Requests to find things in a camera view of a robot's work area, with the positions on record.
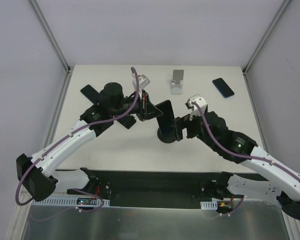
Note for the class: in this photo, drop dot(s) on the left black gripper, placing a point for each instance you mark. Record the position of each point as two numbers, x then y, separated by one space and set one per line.
143 108

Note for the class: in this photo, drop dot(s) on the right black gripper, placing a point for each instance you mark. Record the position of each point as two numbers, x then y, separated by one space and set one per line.
184 127

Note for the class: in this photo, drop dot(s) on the black folding phone stand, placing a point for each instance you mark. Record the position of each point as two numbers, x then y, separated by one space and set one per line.
127 121

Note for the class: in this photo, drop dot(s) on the blue edged black phone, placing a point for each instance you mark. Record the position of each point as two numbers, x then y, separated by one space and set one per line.
223 88

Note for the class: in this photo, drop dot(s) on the teal edged black phone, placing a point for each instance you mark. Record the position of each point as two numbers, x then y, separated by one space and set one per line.
91 94

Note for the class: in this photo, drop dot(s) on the black round base phone stand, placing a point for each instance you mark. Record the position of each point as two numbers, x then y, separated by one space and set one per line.
166 138

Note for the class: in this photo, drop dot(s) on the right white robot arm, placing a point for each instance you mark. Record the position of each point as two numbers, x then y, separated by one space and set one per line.
281 185

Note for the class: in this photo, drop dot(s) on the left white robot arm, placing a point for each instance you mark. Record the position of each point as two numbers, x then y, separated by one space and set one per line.
36 173

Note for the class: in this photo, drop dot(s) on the silver metal phone stand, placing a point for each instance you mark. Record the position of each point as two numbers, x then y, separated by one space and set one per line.
176 85

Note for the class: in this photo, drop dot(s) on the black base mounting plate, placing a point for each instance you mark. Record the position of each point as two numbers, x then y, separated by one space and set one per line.
142 189

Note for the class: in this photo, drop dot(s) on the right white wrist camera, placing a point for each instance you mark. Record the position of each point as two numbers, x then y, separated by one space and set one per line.
198 106

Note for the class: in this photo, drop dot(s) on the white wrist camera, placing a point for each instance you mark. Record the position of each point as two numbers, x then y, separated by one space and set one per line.
143 81
198 106

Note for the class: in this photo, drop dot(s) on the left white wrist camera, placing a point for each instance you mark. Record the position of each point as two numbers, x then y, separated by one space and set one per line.
143 81

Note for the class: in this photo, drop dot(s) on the right aluminium frame post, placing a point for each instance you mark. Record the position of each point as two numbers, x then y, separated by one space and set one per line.
283 7

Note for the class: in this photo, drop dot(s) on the aluminium frame post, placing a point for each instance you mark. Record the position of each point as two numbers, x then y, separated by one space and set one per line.
283 7
49 34

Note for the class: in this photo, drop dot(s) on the right white cable duct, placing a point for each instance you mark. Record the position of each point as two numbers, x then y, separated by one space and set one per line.
209 205

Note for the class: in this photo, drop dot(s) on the white cable duct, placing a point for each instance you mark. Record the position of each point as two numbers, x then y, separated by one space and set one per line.
65 201
209 205

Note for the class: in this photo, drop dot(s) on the left aluminium frame post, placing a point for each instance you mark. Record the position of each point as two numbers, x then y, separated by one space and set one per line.
49 34

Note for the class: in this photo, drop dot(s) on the left white cable duct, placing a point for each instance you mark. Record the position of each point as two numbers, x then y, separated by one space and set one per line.
65 201

